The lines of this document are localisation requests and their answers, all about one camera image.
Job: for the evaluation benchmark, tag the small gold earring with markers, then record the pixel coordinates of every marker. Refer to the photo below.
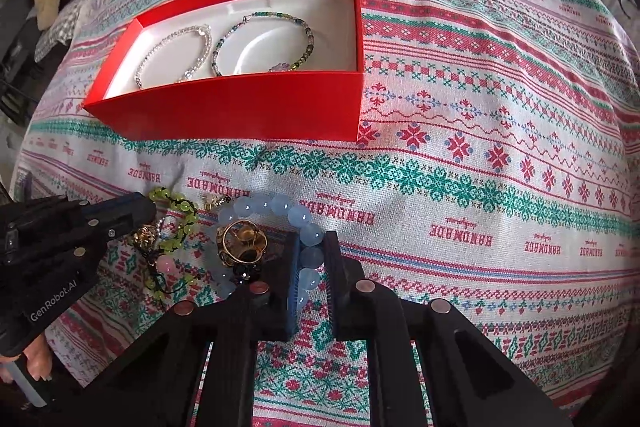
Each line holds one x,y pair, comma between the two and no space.
214,202

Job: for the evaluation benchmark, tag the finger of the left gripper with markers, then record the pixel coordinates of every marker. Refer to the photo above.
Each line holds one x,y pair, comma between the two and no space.
92,225

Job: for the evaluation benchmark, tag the black chair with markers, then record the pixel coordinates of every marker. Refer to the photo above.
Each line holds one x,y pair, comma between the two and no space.
23,79

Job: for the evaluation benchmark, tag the person's left hand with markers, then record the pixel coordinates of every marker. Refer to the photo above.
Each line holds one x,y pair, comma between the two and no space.
39,361

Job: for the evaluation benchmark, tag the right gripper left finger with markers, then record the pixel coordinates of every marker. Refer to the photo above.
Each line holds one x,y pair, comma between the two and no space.
269,304

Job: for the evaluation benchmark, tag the black bead flower ornament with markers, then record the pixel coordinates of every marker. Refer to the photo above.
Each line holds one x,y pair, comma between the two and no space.
246,274

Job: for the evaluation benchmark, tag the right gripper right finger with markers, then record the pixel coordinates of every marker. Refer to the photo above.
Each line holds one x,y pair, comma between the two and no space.
358,308

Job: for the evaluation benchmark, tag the red cardboard jewelry box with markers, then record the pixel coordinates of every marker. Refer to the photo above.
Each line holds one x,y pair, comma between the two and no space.
235,69

